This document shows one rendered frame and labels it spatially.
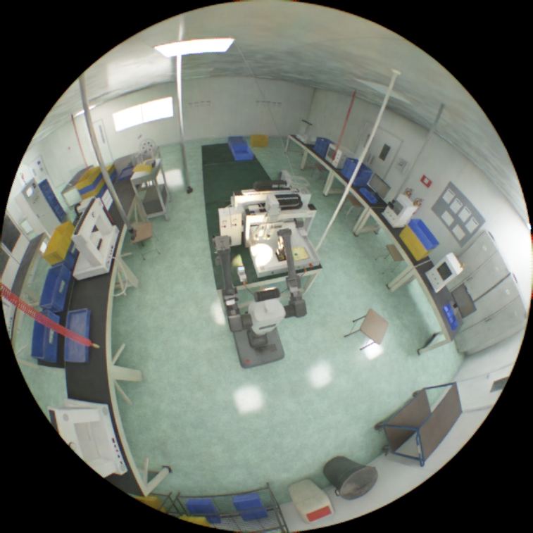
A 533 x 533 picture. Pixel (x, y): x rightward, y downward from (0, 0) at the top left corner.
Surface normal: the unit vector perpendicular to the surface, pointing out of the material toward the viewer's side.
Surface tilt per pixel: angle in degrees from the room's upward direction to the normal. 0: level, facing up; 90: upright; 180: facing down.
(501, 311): 90
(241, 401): 0
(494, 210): 90
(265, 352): 0
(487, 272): 90
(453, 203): 90
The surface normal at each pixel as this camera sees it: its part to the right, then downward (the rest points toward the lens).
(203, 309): 0.11, -0.56
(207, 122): 0.29, 0.81
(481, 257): -0.95, 0.18
